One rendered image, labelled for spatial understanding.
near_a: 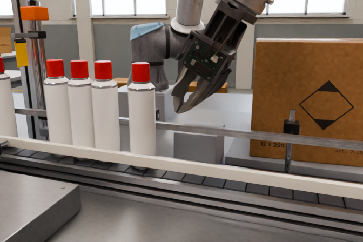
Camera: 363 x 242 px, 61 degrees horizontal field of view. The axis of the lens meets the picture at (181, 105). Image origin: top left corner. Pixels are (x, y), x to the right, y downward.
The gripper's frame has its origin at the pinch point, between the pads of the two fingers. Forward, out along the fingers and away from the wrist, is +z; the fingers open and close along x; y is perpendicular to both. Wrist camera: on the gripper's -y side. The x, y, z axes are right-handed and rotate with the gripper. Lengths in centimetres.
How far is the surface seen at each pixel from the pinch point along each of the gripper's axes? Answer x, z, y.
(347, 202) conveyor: 31.2, -3.2, 2.9
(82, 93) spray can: -17.9, 8.7, 2.0
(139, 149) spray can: -2.2, 11.2, 2.7
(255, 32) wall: -35, 15, -553
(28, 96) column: -39.2, 27.6, -12.2
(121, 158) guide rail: -4.1, 14.2, 4.2
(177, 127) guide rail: 1.1, 5.4, -2.7
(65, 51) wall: -350, 243, -501
